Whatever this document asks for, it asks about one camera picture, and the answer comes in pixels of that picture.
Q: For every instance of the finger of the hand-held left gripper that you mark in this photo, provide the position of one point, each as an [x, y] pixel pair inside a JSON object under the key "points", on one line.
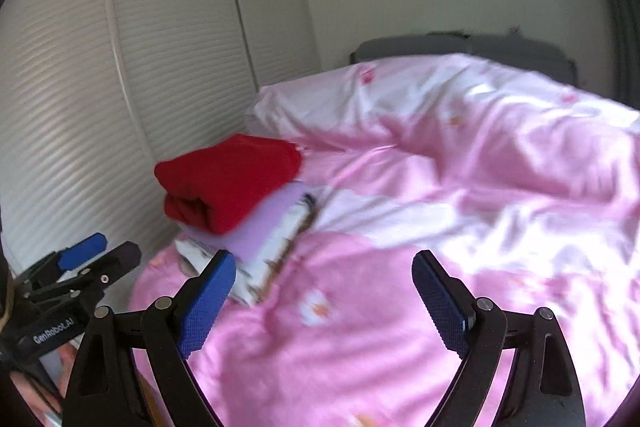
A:
{"points": [[112, 264], [82, 249]]}

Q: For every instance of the red sweater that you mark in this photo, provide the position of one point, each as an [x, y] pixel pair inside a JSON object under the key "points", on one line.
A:
{"points": [[225, 177]]}

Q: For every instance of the grey headboard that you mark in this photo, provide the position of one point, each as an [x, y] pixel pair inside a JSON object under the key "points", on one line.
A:
{"points": [[500, 49]]}

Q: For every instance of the white printed garment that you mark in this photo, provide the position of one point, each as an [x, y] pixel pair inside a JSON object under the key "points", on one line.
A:
{"points": [[252, 277]]}

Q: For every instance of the grey-green curtain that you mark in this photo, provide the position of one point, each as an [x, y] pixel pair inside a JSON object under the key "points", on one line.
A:
{"points": [[622, 7]]}

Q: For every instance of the pink floral duvet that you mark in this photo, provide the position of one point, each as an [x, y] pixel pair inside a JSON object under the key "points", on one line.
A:
{"points": [[450, 182]]}

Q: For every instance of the purple folded garment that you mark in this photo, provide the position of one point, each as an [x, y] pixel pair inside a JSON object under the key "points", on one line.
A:
{"points": [[260, 227]]}

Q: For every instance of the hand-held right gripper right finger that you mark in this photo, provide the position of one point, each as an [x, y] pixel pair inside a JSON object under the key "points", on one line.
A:
{"points": [[437, 297]]}

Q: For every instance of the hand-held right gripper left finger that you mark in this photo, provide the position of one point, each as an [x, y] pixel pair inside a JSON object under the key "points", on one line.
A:
{"points": [[210, 297]]}

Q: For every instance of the white louvered closet door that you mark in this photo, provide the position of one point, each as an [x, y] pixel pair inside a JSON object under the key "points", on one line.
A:
{"points": [[55, 107], [270, 7], [175, 32]]}

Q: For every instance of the brown patterned cloth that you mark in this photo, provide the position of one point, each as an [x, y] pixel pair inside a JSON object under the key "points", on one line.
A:
{"points": [[295, 234]]}

